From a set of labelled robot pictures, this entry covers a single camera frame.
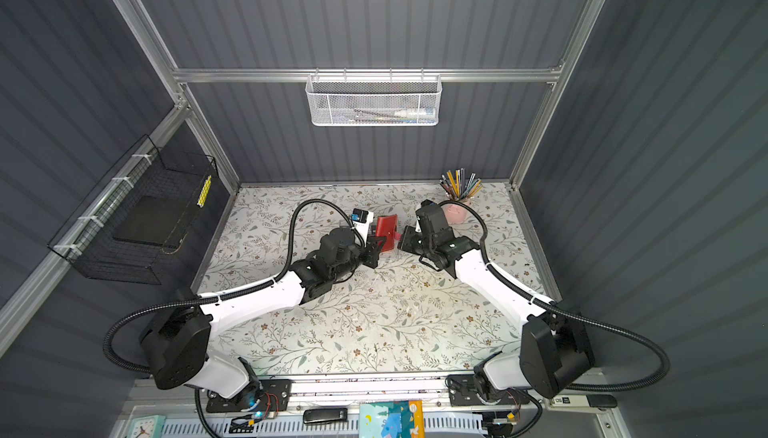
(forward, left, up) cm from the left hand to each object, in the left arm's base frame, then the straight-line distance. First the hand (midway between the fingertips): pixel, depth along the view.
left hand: (386, 238), depth 80 cm
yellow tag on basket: (+11, +50, +6) cm, 52 cm away
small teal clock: (-37, +57, -19) cm, 71 cm away
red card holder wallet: (+2, 0, +3) cm, 4 cm away
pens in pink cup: (+26, -27, -8) cm, 38 cm away
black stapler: (-37, +17, -16) cm, 44 cm away
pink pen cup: (+2, -18, +7) cm, 20 cm away
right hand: (+1, -5, -3) cm, 6 cm away
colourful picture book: (-39, +1, -19) cm, 43 cm away
